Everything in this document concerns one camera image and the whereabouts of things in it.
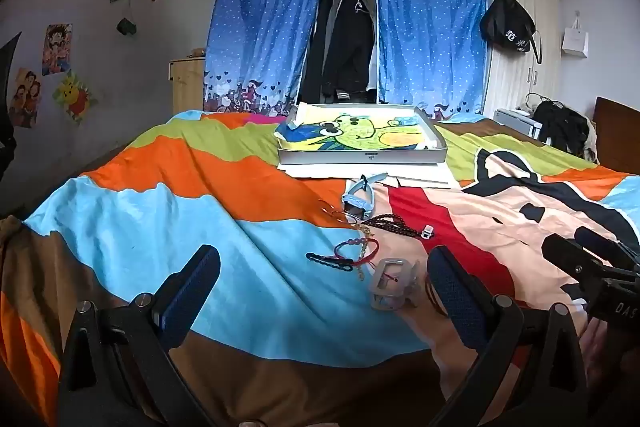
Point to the white paper bag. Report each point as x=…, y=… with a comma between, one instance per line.
x=575, y=42

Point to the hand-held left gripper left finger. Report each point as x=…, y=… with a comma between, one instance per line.
x=192, y=289

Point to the small white charm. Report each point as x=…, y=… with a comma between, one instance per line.
x=427, y=232

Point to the black clothes heap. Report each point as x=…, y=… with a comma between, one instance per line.
x=565, y=127

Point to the cartoon family poster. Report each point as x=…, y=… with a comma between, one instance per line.
x=25, y=99

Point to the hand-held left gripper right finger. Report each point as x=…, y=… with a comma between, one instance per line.
x=452, y=294

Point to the white storage box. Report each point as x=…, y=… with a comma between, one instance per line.
x=515, y=122

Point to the light blue hair claw clip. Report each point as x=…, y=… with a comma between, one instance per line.
x=357, y=200

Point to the colourful printed blanket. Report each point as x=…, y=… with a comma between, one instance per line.
x=200, y=217

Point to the dark green paper ornament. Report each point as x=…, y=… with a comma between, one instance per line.
x=126, y=27

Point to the cartoon fighter poster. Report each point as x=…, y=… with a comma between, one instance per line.
x=57, y=49

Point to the light wooden wardrobe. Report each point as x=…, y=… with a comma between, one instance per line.
x=510, y=82

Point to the wooden headboard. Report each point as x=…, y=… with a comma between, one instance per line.
x=617, y=132

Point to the small wooden cabinet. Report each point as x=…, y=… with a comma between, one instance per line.
x=187, y=87

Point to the grey tray box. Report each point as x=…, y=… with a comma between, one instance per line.
x=360, y=157

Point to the yellow bear wall sticker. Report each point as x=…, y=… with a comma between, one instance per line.
x=75, y=97

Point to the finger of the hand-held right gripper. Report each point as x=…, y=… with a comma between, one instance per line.
x=610, y=247
x=567, y=254

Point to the hanging black jacket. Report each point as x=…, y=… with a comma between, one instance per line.
x=350, y=42

